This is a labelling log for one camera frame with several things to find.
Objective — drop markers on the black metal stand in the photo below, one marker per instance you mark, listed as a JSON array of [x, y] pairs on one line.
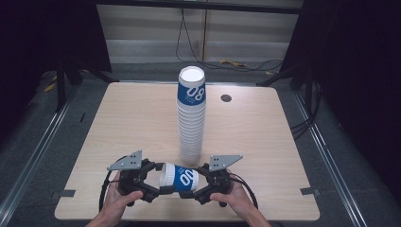
[[60, 88]]

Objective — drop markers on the grey tape strip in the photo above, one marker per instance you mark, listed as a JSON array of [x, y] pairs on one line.
[[309, 191], [66, 193]]

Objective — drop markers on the yellow tape scrap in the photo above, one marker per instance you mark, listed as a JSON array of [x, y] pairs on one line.
[[49, 87], [233, 63]]

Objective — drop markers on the blue printed paper cup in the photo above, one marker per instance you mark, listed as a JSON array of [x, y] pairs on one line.
[[179, 177]]

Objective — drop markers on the metal floor rail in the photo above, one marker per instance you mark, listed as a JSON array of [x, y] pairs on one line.
[[34, 154], [327, 157]]

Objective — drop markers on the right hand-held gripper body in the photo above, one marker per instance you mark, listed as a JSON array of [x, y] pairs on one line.
[[219, 176]]

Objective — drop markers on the person's right hand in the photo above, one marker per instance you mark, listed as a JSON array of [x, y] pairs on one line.
[[231, 197]]

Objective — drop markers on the black curtain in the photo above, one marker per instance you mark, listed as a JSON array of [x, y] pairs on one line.
[[47, 34], [356, 63]]

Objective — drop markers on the black crossbar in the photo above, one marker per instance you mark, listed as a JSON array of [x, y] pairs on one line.
[[198, 6]]

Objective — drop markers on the person's left hand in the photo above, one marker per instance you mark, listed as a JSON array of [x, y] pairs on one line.
[[121, 200]]

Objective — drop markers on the stack of white paper cups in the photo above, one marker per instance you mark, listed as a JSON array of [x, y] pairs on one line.
[[191, 126]]

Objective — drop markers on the round table grommet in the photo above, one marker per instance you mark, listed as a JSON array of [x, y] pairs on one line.
[[226, 98]]

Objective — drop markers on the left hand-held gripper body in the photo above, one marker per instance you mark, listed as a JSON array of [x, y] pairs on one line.
[[134, 176]]

